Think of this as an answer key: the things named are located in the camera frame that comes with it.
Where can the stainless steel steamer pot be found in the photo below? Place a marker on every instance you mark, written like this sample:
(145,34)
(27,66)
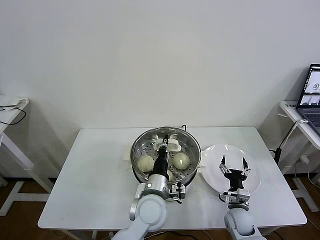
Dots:
(197,162)

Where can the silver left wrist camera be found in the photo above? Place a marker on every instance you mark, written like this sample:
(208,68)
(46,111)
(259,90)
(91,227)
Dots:
(178,191)

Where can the dark grey open laptop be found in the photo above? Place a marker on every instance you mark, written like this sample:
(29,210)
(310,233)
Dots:
(311,82)

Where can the white side table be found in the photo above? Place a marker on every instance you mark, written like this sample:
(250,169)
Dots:
(287,110)
(32,197)

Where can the white folded cloth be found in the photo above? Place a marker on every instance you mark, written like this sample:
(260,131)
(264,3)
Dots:
(12,101)

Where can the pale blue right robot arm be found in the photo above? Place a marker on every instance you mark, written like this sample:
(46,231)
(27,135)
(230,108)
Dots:
(240,220)

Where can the black power adapter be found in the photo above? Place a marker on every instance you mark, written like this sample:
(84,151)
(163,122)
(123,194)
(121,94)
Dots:
(277,155)

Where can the white table leg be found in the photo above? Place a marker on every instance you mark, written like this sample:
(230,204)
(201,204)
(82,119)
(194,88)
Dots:
(94,235)

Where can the white power adapter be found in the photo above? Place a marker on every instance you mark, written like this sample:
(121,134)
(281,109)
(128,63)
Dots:
(304,159)

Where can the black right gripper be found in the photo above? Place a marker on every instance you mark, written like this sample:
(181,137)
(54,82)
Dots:
(236,177)

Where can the white round plate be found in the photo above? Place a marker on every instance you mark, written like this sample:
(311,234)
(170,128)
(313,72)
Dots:
(212,172)

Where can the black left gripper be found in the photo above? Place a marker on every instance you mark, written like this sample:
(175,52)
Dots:
(160,163)

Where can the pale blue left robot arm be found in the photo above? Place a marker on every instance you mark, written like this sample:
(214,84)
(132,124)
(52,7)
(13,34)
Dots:
(150,212)

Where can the white steamed baozi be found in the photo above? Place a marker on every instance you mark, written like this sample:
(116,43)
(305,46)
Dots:
(181,161)
(145,163)
(171,176)

